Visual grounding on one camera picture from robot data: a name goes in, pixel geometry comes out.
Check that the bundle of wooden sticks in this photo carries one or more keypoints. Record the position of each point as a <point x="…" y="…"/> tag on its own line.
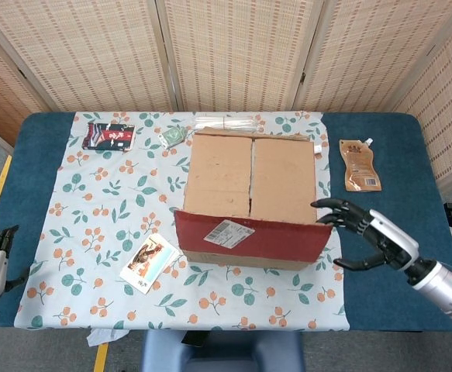
<point x="225" y="123"/>

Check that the small green card pack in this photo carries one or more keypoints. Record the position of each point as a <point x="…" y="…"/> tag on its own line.
<point x="173" y="136"/>

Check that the white book with picture cover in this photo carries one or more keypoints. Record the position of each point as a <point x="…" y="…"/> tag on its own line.
<point x="148" y="259"/>

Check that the black and red book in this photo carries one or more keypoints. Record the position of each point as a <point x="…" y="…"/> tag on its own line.
<point x="109" y="136"/>

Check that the floral printed tablecloth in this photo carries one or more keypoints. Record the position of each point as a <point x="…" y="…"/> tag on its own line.
<point x="105" y="193"/>

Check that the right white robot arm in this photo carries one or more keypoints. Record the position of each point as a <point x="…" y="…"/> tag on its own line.
<point x="442" y="283"/>

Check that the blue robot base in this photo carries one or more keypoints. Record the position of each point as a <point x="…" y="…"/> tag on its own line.
<point x="225" y="352"/>

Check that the cardboard box with red flaps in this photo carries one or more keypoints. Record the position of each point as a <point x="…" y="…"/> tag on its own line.
<point x="218" y="174"/>

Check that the small white tag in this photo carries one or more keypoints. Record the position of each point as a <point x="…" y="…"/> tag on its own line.
<point x="318" y="149"/>

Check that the woven bamboo folding screen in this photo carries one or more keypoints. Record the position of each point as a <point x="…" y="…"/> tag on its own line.
<point x="241" y="46"/>

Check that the brown spouted sauce pouch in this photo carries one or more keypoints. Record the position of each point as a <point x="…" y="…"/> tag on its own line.
<point x="361" y="166"/>

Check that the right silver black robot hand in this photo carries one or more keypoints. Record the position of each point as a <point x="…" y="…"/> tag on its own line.
<point x="388" y="236"/>

